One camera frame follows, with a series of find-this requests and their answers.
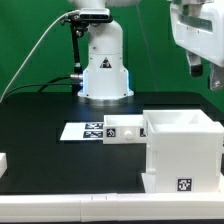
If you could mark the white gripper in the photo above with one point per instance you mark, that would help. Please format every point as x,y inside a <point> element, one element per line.
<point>198,26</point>

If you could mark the white drawer cabinet box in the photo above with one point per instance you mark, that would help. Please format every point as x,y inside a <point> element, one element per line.
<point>183,151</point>

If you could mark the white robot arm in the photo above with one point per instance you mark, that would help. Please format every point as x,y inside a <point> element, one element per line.
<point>105,78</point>

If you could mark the white rear drawer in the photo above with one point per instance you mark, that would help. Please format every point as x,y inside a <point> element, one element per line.
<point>123,129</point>

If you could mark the white left fence block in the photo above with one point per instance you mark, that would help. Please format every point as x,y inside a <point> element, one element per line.
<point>3,164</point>

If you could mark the grey camera on stand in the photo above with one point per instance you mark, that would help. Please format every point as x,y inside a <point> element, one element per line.
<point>94,14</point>

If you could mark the black camera stand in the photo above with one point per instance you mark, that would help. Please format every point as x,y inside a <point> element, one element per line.
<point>76,46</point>

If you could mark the white marker base plate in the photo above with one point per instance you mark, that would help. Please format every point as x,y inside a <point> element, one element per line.
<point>80,131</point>

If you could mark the white front fence rail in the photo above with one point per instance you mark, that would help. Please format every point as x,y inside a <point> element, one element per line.
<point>111,207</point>

